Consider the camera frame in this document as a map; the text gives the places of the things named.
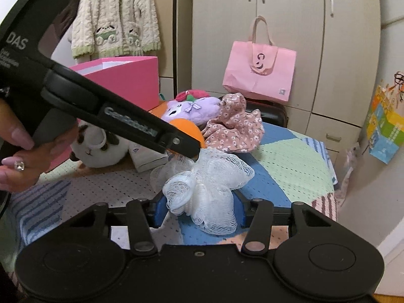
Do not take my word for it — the cream knitted cardigan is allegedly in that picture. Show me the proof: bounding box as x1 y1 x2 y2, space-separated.
70 0 161 59

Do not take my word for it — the purple plush toy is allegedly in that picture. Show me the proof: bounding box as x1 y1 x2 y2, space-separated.
160 96 221 125

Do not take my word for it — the white panda plush toy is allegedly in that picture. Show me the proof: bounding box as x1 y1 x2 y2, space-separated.
70 119 131 168

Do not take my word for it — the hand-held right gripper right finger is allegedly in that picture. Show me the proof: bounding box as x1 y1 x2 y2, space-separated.
232 191 333 256

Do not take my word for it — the white soft packet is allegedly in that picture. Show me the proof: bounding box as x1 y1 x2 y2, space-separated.
128 143 170 173

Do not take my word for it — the pink cardboard box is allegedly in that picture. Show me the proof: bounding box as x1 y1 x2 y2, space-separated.
49 56 160 172

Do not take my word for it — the black suitcase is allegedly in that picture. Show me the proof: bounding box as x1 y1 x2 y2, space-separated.
218 96 290 129

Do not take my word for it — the patchwork knitted blanket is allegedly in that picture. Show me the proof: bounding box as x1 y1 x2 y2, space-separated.
6 103 337 247

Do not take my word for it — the white mesh bath pouf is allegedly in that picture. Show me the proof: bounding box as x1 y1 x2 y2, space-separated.
151 148 256 236

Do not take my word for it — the beige wardrobe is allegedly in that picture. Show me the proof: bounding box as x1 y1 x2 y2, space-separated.
176 0 383 162

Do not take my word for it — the orange round plush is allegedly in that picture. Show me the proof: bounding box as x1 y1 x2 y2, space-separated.
170 117 206 149

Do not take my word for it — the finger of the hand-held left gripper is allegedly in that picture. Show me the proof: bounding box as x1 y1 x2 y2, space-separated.
158 130 203 160

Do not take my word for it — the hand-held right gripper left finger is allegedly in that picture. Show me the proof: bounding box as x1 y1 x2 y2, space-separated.
68 194 172 258

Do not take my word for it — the pink paper shopping bag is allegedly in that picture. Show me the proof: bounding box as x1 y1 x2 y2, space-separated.
222 16 297 102

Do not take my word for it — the pink floral cloth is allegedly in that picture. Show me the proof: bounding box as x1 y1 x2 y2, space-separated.
201 92 265 154

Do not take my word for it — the person's left hand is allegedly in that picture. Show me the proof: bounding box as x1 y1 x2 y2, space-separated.
0 96 79 194

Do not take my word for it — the colourful printed paper bag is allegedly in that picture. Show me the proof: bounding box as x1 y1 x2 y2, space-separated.
365 72 404 165

